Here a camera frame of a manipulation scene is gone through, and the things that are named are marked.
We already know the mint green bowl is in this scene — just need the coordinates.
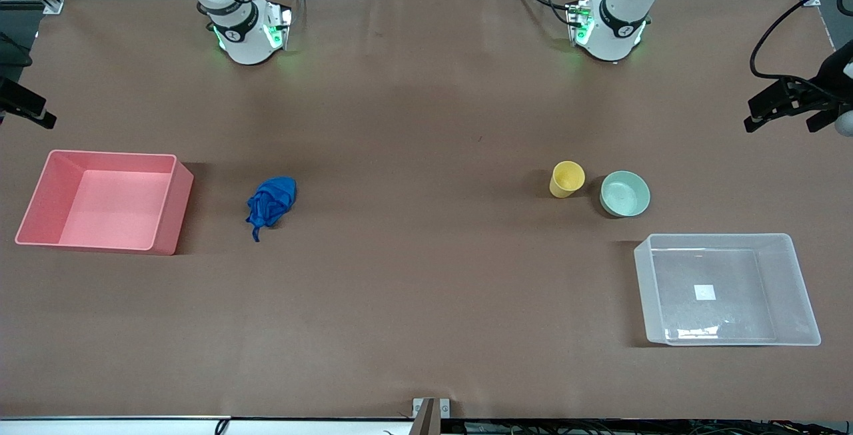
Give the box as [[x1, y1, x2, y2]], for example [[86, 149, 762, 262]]
[[599, 170, 651, 218]]

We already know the yellow plastic cup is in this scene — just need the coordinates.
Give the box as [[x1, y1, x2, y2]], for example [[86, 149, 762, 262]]
[[549, 161, 586, 199]]

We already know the blue cloth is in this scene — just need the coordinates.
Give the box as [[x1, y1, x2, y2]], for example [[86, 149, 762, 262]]
[[245, 176, 298, 243]]

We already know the pink plastic bin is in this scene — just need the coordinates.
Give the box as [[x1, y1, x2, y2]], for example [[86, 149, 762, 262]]
[[15, 149, 195, 256]]

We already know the clear plastic bin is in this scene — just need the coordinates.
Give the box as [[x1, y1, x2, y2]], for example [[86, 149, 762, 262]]
[[633, 232, 822, 347]]

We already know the brown table cover sheet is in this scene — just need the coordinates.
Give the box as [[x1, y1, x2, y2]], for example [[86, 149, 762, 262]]
[[0, 0, 853, 421]]

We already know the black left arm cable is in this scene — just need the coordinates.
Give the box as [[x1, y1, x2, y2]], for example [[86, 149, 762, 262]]
[[749, 0, 853, 104]]

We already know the white table edge rail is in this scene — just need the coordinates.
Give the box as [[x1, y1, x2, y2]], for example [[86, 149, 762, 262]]
[[0, 415, 415, 435]]

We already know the metal table edge bracket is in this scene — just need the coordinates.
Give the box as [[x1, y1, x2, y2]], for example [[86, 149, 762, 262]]
[[412, 398, 451, 435]]

